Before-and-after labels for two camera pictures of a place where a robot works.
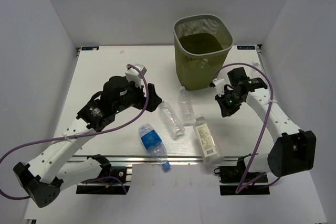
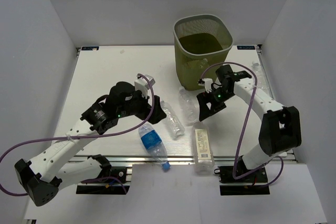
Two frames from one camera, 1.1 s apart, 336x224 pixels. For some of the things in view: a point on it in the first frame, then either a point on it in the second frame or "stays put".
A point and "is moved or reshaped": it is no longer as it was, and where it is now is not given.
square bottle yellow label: x=207 y=144 is moved or reshaped
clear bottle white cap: x=197 y=63 stays put
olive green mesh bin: x=202 y=44 stays put
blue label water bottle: x=154 y=142 stays put
